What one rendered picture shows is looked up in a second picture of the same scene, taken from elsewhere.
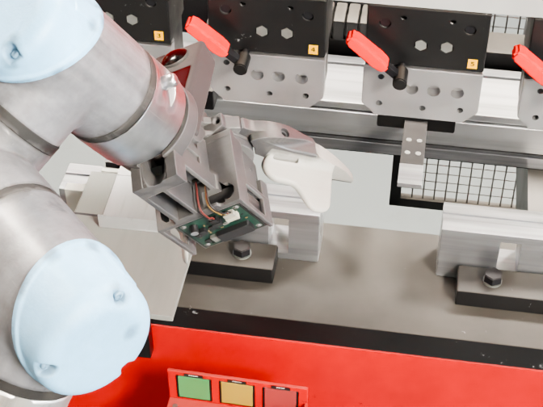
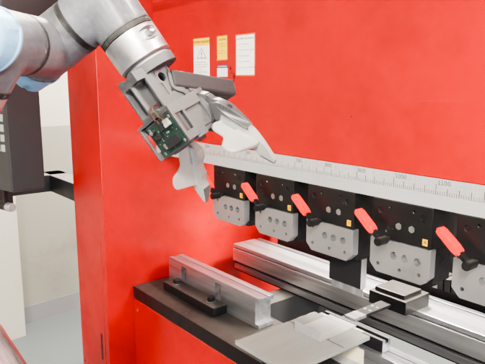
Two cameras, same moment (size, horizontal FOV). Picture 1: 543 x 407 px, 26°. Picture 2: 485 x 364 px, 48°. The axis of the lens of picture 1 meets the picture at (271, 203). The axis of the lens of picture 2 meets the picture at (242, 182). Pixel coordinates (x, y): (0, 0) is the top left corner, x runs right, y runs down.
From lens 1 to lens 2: 76 cm
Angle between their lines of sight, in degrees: 49
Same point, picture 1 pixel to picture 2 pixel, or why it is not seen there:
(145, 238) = (311, 341)
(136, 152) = (121, 59)
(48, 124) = (70, 14)
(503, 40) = not seen: outside the picture
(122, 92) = (112, 13)
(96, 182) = (312, 315)
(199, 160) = (168, 94)
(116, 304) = not seen: outside the picture
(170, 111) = (142, 42)
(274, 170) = (216, 126)
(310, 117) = (467, 343)
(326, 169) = (252, 140)
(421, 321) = not seen: outside the picture
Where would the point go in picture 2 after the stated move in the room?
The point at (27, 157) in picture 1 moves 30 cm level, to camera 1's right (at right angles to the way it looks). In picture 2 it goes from (58, 28) to (230, 7)
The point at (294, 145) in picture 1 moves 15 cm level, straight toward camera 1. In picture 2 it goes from (235, 118) to (139, 124)
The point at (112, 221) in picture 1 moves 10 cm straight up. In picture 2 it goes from (300, 327) to (301, 287)
